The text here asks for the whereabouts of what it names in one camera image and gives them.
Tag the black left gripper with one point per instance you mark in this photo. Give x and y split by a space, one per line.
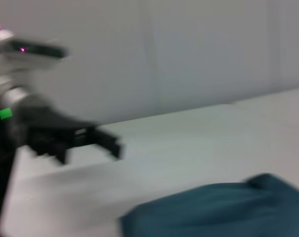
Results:
45 123

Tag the silver vented wrist camera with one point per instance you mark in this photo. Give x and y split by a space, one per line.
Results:
28 50

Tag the teal blue printed t-shirt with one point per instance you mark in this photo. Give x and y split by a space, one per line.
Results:
213 209

